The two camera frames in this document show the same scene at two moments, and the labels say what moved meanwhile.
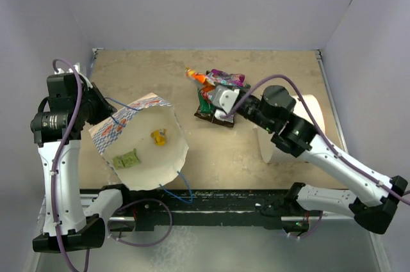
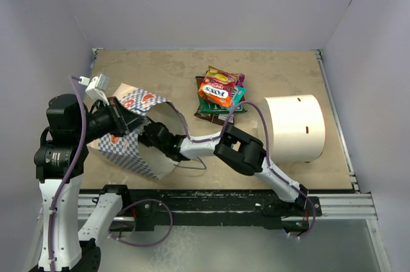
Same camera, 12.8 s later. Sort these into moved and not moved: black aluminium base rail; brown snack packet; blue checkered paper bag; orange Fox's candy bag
Moved: blue checkered paper bag; orange Fox's candy bag
Not moved: black aluminium base rail; brown snack packet
